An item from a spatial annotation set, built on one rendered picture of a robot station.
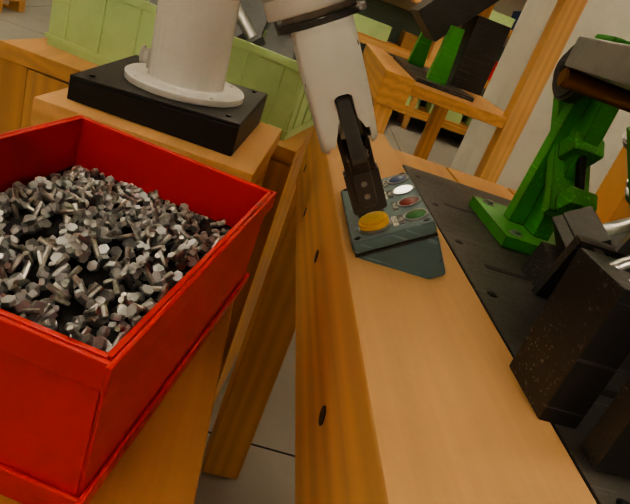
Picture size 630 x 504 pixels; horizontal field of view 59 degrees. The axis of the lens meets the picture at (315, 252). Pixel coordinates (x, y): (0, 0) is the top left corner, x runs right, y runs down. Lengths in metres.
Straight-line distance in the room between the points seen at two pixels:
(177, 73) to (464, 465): 0.71
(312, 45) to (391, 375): 0.25
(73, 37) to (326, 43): 1.08
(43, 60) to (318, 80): 1.01
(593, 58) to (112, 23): 1.18
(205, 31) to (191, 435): 0.62
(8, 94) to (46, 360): 1.19
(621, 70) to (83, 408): 0.32
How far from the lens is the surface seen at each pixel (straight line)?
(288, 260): 1.13
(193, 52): 0.90
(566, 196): 0.75
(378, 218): 0.53
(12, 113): 1.46
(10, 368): 0.32
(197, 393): 0.46
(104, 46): 1.43
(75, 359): 0.29
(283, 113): 1.26
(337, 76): 0.45
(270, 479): 1.54
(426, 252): 0.53
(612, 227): 0.66
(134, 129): 0.85
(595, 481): 0.41
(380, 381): 0.37
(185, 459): 0.42
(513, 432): 0.40
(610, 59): 0.35
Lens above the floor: 1.10
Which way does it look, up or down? 24 degrees down
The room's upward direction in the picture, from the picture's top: 21 degrees clockwise
